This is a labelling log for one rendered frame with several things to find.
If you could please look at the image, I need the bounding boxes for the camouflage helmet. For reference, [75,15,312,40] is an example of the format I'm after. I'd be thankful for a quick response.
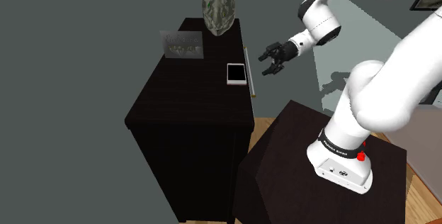
[201,0,237,37]

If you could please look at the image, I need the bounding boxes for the grey furniture piece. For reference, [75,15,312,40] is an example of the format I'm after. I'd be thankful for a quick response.
[381,103,442,187]

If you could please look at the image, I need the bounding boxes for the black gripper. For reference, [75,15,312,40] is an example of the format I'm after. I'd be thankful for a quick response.
[257,41,298,77]

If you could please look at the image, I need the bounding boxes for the white tablet with black screen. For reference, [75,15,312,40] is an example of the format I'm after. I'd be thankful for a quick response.
[226,62,248,86]

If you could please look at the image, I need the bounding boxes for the dark wooden cabinet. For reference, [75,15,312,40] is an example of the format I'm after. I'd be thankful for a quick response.
[124,17,256,224]

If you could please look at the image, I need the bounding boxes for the dark wooden robot stand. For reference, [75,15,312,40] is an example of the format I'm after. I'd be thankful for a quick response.
[232,99,408,224]

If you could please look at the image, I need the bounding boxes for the thin white rod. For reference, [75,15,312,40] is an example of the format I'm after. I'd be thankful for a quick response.
[243,46,256,99]

